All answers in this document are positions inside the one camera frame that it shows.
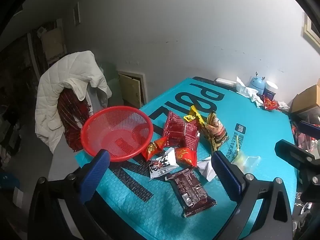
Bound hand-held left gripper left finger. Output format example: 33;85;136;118
27;149;111;240

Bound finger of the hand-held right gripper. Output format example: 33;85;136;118
274;139;320;203
299;120;320;140

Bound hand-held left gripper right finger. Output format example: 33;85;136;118
211;150;294;240

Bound white wrapper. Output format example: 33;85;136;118
197;156;217;182

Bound clear plastic packet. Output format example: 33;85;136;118
231;150;261;167

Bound thin yellow stick packet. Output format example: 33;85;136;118
232;135;241;157

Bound dark brown snack packet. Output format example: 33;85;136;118
165;168;217;218

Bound red plastic basket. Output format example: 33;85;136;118
80;106;154;162

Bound small red triangular snack packet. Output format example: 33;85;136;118
142;136;168;160
175;147;198;167

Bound brown and gold snack packet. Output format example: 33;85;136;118
201;111;229;153

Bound white black-print snack packet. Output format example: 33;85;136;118
149;147;179;180

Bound large dark red snack packet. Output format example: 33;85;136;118
162;110;200;151

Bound yellow snack packet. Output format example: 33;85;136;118
184;105;207;128

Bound teal printed table mat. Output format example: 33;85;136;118
75;77;299;240

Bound red snack packets by jar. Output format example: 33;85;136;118
262;97;279;110

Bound white jar with blue label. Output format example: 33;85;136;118
264;81;278;102

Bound red plaid scarf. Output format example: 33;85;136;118
57;89;93;152

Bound blue humidifier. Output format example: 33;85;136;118
249;71;266;95

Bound white plastic bag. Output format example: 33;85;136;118
236;76;263;108

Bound small white box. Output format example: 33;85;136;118
12;187;25;204

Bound blue round container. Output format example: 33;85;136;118
0;169;20;193

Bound white power strip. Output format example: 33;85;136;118
214;78;235;87

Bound framed picture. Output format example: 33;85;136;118
301;12;320;53

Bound white quilted jacket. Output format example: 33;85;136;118
35;51;112;153

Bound dark storage shelf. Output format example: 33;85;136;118
0;21;67;155

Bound beige cardboard box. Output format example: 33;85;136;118
41;27;66;63

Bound wooden wall hatch door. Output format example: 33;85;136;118
117;70;146;108

